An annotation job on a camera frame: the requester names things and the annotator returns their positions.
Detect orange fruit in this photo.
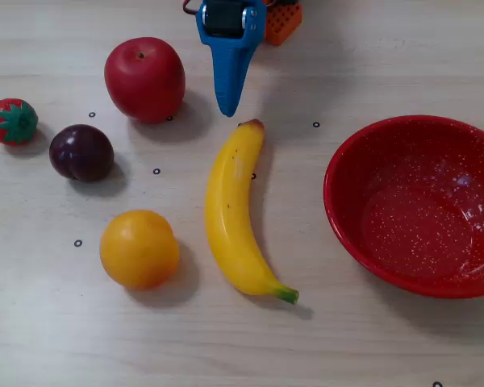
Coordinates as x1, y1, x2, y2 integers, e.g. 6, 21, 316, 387
99, 209, 181, 291

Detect red strawberry green leaves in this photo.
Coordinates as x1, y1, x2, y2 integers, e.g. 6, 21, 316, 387
0, 98, 40, 147

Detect orange robot base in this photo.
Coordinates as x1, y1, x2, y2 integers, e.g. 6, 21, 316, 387
264, 0, 303, 46

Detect red apple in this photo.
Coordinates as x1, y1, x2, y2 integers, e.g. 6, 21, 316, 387
103, 36, 186, 124

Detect yellow banana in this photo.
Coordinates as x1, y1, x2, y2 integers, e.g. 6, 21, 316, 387
204, 119, 300, 306

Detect blue gripper black motor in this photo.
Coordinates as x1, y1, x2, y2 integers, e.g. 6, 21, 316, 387
196, 0, 269, 119

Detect red speckled bowl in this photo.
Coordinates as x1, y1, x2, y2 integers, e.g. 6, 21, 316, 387
323, 114, 484, 300

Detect dark purple plum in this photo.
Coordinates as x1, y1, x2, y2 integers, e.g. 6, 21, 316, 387
48, 123, 115, 183

